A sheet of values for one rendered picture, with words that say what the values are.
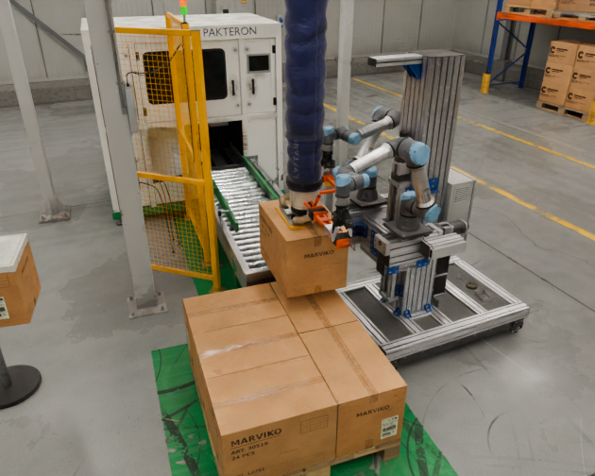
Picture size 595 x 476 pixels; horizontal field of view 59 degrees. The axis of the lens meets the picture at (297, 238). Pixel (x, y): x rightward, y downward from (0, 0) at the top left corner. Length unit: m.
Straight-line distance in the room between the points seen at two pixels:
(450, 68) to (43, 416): 3.25
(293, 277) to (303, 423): 0.89
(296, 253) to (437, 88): 1.28
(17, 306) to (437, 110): 2.72
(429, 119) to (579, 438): 2.10
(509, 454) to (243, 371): 1.61
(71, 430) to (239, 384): 1.21
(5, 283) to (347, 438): 2.08
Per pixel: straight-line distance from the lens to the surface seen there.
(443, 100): 3.36
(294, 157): 3.11
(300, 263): 3.15
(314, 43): 2.95
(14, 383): 4.07
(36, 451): 3.61
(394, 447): 3.22
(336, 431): 2.92
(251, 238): 4.21
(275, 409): 2.74
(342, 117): 6.62
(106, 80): 3.77
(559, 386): 4.03
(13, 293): 3.40
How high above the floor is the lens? 2.51
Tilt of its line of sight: 28 degrees down
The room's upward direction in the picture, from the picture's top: straight up
